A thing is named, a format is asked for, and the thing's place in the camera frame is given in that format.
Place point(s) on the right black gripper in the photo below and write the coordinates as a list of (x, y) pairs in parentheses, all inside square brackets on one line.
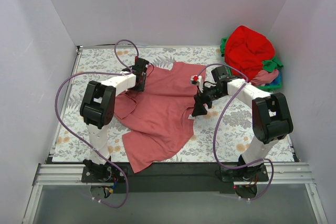
[(200, 98)]

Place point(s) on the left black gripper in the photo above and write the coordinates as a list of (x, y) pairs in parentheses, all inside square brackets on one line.
[(143, 80)]

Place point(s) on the pink t shirt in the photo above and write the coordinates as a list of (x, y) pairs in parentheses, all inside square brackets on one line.
[(264, 77), (159, 117)]

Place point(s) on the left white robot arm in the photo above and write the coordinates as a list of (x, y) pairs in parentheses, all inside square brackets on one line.
[(98, 104)]

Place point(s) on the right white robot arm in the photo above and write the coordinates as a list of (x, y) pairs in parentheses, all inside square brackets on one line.
[(271, 119)]

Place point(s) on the floral table mat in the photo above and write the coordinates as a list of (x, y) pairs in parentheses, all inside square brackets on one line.
[(223, 133)]

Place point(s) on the green plastic basket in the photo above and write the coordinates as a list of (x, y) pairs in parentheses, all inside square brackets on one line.
[(265, 87)]

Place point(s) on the red t shirt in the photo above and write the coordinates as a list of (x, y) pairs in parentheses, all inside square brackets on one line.
[(246, 50)]

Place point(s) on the green t shirt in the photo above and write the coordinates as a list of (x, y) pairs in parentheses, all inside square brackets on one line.
[(272, 64)]

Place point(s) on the blue t shirt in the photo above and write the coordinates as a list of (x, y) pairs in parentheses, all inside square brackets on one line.
[(277, 80)]

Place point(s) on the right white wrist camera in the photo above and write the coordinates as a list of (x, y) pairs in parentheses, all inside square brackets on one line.
[(198, 81)]

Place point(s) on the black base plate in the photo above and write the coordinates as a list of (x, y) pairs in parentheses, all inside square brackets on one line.
[(224, 182)]

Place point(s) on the aluminium frame rail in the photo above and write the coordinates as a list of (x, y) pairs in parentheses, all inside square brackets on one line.
[(75, 174)]

